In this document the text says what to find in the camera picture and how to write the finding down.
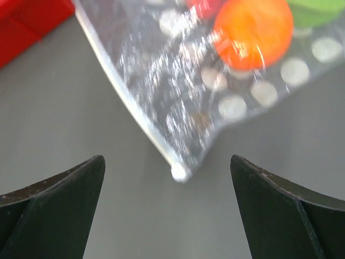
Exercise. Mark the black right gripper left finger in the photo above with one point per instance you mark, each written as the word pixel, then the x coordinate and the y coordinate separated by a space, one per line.
pixel 52 218

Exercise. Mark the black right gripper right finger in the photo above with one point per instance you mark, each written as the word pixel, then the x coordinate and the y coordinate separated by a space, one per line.
pixel 283 219

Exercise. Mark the orange fake fruit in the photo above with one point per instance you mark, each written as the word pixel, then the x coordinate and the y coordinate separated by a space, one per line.
pixel 253 34

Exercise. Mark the clear polka dot zip bag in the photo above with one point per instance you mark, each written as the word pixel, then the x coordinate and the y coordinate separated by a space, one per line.
pixel 160 58

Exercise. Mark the green fake fruit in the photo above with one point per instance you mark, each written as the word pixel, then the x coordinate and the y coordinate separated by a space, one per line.
pixel 315 13

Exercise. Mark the red peach fake fruit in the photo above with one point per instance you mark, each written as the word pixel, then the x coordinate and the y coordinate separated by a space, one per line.
pixel 205 9

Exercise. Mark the red plastic tray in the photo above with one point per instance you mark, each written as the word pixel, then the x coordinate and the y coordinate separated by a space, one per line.
pixel 23 23

